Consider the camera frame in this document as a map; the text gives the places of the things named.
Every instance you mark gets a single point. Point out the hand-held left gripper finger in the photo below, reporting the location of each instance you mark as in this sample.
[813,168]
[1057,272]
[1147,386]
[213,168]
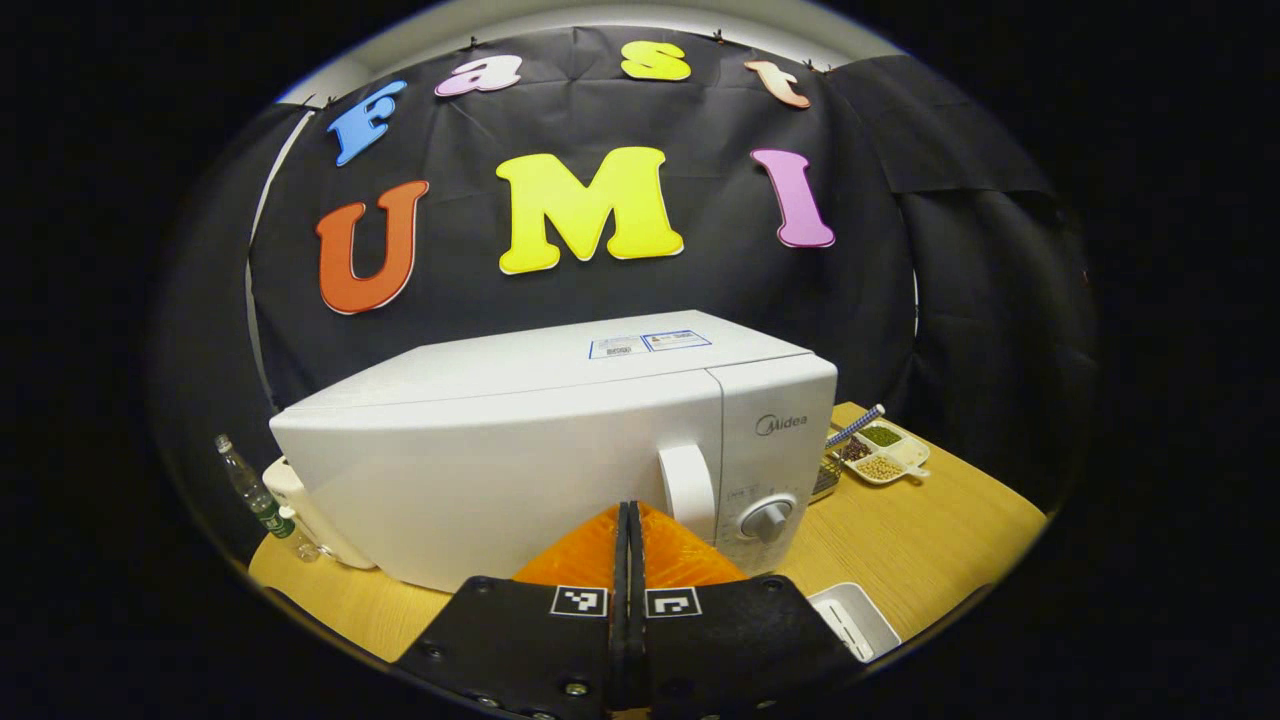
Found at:
[637,640]
[620,640]

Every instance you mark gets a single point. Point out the white microwave oven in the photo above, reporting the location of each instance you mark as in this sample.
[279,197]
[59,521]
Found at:
[500,460]

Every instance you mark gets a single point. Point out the white rectangular dish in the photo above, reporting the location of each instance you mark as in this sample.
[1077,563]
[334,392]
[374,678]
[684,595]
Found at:
[855,615]

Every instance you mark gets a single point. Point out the metal mesh utensil holder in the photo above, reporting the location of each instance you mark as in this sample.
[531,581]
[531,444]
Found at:
[826,475]

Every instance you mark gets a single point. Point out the small spoon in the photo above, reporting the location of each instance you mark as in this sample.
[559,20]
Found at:
[858,425]

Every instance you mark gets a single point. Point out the white divided snack dish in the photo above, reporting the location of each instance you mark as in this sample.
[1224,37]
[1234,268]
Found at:
[885,455]

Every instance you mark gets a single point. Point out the white toaster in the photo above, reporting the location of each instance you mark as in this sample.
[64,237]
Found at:
[300,500]

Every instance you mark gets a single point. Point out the clear plastic water bottle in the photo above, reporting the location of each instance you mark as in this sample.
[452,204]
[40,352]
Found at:
[258,500]

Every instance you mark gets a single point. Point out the black backdrop cloth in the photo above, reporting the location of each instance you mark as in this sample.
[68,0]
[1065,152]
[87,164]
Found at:
[950,300]

